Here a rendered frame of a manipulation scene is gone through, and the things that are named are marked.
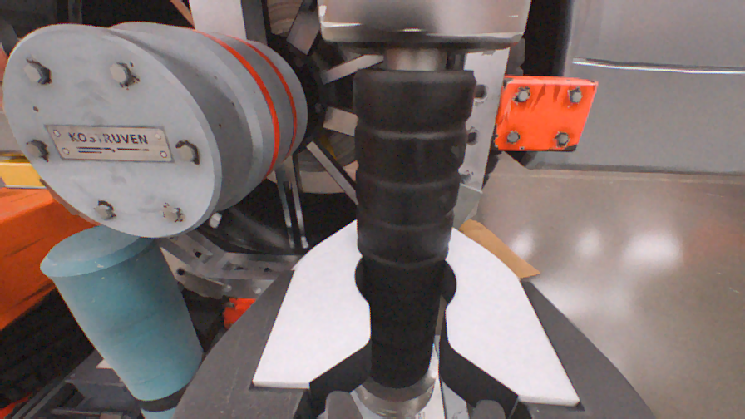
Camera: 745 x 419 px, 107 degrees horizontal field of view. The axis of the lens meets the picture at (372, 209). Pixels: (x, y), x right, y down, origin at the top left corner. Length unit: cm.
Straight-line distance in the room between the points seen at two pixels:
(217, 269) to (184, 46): 33
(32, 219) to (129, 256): 40
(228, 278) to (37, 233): 37
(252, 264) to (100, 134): 31
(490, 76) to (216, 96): 23
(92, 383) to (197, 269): 29
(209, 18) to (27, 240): 52
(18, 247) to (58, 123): 50
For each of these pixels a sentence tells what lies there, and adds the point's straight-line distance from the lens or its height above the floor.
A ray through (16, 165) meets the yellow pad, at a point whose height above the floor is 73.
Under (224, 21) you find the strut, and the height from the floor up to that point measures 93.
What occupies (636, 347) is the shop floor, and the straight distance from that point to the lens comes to 147.
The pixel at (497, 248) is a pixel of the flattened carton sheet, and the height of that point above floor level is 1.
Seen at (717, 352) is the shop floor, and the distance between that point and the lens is 165.
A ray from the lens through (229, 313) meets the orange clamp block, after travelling 52.
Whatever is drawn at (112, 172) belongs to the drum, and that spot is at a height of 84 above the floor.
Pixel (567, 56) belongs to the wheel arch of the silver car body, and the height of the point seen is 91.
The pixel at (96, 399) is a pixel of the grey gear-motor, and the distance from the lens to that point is 75.
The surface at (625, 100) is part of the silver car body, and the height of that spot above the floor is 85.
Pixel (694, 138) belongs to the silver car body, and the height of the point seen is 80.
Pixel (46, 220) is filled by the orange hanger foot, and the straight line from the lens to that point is 75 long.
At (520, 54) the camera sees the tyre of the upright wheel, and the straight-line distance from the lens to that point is 41.
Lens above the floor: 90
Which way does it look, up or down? 28 degrees down
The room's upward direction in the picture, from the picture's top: 1 degrees clockwise
